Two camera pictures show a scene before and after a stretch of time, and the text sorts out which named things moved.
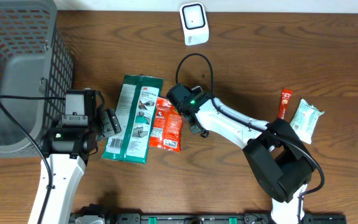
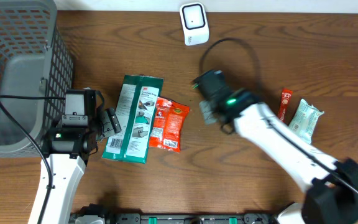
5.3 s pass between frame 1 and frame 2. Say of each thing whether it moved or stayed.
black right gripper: moved
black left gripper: stayed
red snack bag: stayed
